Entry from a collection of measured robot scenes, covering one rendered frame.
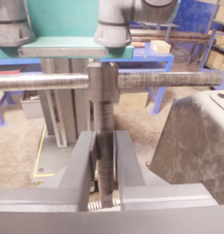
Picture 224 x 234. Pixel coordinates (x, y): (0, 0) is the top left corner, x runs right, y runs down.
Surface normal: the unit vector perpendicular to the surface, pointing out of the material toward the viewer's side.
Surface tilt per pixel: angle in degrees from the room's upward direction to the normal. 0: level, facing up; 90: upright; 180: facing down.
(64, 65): 90
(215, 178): 90
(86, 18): 90
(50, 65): 90
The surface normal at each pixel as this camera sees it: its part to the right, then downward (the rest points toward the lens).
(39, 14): 0.14, 0.64
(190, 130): -0.98, 0.07
